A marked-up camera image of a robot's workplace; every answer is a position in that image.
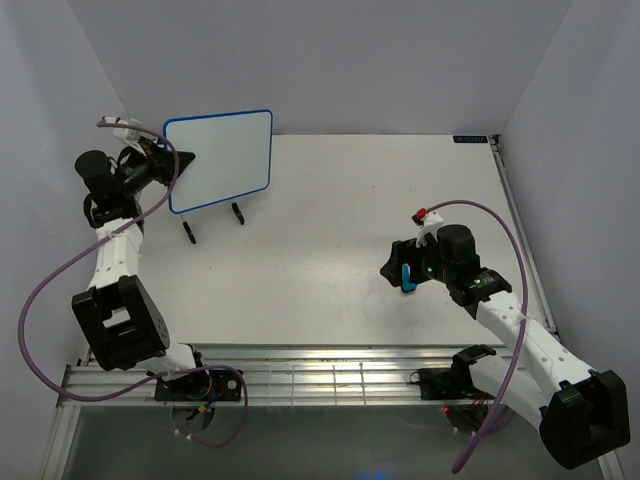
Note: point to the wire whiteboard stand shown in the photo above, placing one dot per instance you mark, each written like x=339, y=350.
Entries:
x=200, y=222

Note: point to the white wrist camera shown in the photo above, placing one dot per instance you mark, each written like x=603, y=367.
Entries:
x=130, y=137
x=428, y=222

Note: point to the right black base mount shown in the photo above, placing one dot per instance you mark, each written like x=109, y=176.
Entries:
x=434, y=384

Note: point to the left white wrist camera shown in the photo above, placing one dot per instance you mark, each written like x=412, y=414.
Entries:
x=130, y=137

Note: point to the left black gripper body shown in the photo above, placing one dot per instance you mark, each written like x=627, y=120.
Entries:
x=144, y=169

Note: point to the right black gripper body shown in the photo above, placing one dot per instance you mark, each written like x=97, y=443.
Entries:
x=426, y=263

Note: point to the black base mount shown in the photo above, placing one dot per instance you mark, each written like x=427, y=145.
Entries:
x=434, y=384
x=222, y=385

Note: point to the blue foam whiteboard eraser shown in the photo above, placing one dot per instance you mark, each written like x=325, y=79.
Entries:
x=407, y=285

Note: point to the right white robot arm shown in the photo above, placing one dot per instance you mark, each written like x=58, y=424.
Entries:
x=580, y=413

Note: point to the blue label right corner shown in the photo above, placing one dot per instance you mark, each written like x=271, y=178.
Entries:
x=470, y=139

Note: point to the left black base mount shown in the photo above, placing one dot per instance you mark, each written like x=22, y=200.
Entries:
x=222, y=385

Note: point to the blue-framed small whiteboard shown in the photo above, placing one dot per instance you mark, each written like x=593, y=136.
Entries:
x=232, y=157

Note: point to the aluminium rail frame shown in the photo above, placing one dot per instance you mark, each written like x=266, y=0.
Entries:
x=291, y=376

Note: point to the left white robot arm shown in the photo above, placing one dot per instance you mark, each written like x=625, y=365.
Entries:
x=121, y=323

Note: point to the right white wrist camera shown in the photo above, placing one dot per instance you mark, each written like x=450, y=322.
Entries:
x=428, y=222

